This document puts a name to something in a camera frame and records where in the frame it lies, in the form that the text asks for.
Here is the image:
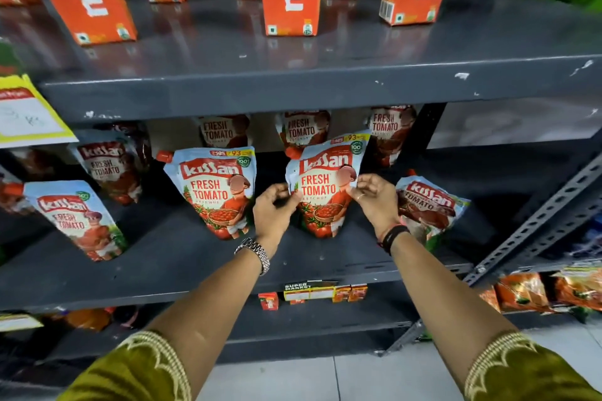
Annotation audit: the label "dark grey metal shelf board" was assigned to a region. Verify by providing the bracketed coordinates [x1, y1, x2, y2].
[0, 281, 425, 387]
[0, 0, 602, 123]
[0, 152, 474, 313]

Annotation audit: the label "person's right forearm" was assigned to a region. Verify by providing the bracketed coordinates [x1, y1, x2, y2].
[389, 232, 519, 389]

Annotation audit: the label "person's right hand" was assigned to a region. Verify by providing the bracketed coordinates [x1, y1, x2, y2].
[346, 174, 401, 242]

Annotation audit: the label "silver metal wristwatch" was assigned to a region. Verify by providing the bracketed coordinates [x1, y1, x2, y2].
[234, 237, 271, 276]

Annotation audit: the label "black metal shelf upright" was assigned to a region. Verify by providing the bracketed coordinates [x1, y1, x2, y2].
[399, 103, 447, 172]

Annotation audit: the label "black wrist bangle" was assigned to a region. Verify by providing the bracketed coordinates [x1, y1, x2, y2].
[379, 224, 411, 256]

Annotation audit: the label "blue packets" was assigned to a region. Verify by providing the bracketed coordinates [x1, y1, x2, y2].
[564, 215, 602, 260]

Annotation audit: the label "yellow and white price tag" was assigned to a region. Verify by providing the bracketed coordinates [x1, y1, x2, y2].
[0, 74, 79, 149]

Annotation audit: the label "green embroidered left sleeve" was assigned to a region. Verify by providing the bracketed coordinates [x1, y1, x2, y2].
[56, 330, 193, 401]

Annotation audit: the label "blue tomato ketchup spout pouch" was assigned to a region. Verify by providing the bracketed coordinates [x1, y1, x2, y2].
[285, 131, 372, 239]

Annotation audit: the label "green embroidered sleeve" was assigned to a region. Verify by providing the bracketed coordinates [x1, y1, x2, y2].
[463, 330, 602, 401]
[56, 330, 193, 401]

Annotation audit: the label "orange snack packet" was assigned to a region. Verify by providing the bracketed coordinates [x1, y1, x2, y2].
[552, 264, 602, 312]
[495, 272, 553, 313]

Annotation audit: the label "grey perforated metal brace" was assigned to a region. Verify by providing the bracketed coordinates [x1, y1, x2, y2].
[463, 152, 602, 287]

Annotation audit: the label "group of tomato ketchup pouches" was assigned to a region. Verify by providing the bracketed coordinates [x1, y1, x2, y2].
[0, 106, 471, 263]

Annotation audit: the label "white and yellow shelf label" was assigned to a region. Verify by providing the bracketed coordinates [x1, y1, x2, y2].
[283, 280, 338, 303]

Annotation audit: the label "green embroidered right sleeve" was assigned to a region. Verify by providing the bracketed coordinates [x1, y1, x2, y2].
[463, 330, 602, 401]

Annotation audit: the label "person's left hand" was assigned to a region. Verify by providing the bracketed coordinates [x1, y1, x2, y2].
[253, 183, 303, 254]

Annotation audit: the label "person's left forearm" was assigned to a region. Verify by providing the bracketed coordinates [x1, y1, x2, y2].
[145, 246, 272, 398]

